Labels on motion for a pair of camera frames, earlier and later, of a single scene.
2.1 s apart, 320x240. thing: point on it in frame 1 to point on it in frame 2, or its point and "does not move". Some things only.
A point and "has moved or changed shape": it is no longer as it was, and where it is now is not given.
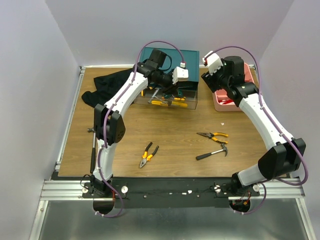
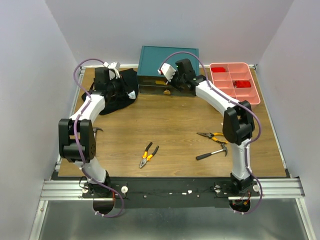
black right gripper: x=208 y=79 to x=173 y=80
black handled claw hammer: x=203 y=155 does not move
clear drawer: x=184 y=97 has moved or changed shape
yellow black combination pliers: x=146 y=156 does not move
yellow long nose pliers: x=211 y=136 does not move
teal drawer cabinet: x=190 y=59 has moved or changed shape
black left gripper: x=171 y=89 to x=124 y=86
